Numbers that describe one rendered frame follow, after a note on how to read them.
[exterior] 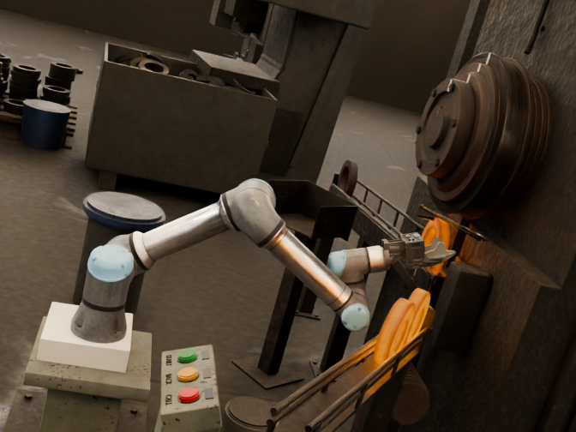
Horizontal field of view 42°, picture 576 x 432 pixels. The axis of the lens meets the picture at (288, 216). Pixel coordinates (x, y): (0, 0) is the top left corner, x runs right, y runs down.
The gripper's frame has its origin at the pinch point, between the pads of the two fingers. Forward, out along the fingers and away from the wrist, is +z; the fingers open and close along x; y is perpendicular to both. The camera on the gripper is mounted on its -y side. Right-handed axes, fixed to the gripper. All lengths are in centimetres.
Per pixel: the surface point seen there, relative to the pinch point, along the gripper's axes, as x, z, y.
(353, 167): 112, -7, -3
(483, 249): -6.2, 7.3, 3.3
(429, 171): 3.1, -4.4, 24.9
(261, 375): 51, -58, -60
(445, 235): 5.4, 0.1, 4.2
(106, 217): 74, -107, 2
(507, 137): -12.9, 11.8, 36.4
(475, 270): -16.1, 1.5, 1.8
